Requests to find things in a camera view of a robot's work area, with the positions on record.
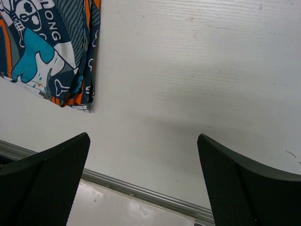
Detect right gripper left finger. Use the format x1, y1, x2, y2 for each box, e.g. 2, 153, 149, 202
0, 132, 90, 226

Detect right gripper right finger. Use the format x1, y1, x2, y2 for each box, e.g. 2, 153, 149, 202
197, 134, 301, 226

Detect colourful patterned shorts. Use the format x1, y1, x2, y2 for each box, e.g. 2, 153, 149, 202
0, 0, 101, 112

